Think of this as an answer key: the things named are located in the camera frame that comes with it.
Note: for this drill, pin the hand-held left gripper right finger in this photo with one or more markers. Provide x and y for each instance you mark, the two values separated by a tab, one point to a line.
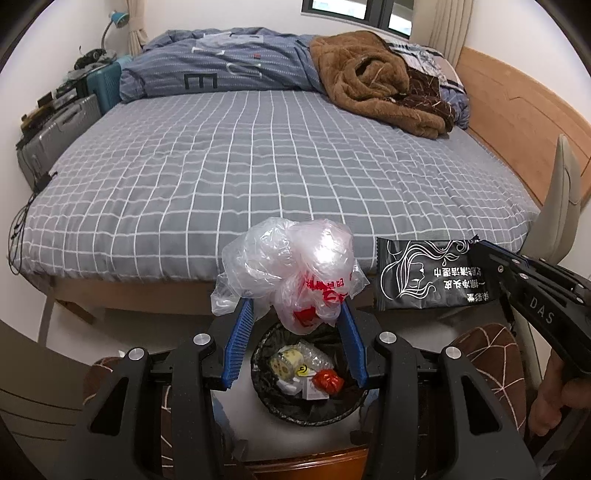
353	341

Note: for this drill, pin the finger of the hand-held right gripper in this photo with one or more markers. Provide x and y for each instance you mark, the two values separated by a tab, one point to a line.
503	252
494	272

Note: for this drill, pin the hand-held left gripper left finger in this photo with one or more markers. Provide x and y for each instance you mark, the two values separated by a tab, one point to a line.
238	337

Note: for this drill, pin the yellow and white sachet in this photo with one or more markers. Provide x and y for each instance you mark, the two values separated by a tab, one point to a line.
304	369

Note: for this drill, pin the yellow yogurt cup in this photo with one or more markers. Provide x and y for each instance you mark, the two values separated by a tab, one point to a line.
291	362

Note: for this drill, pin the trash bin with black liner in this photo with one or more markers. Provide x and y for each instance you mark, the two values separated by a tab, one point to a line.
272	392

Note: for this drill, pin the black sachet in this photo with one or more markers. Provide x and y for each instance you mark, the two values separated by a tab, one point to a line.
415	277

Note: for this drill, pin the clear plastic bag red print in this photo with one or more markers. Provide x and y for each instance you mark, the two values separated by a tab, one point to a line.
286	258

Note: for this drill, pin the person's right hand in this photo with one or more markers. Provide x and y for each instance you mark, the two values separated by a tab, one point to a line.
549	397

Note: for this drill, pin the brown patterned pajama pants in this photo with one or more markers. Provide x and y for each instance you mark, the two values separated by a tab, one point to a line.
489	364

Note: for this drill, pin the beige chair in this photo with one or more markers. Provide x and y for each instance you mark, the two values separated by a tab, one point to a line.
561	194

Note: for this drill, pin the brown wooden furniture edge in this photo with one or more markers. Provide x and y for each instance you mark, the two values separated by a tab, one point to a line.
300	466

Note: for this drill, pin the wooden headboard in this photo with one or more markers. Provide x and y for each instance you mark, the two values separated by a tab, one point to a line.
508	115

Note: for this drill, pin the dark brown patterned cloth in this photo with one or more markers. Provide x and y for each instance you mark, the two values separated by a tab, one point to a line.
429	99

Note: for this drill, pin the patterned pillow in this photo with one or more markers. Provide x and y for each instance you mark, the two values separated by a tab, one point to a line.
434	57

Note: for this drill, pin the brown fleece blanket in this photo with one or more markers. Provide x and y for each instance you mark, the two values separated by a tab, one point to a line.
360	69

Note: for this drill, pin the beige striped curtain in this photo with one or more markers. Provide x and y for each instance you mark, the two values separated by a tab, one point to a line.
443	27

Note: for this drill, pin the dark framed window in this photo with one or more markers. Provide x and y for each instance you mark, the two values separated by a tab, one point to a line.
378	11

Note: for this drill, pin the grey suitcase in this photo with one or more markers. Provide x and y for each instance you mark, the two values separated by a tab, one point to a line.
55	134

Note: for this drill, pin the blue striped duvet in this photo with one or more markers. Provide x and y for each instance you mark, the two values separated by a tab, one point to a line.
258	64

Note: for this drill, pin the teal suitcase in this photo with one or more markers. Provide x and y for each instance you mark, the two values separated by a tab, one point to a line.
106	87

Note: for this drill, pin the pile of dark boxes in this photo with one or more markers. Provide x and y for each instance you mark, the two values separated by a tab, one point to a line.
51	104

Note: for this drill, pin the cream curtain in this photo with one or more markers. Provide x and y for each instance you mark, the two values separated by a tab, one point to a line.
136	27

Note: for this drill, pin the blue desk lamp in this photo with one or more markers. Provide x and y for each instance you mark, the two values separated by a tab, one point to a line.
120	18

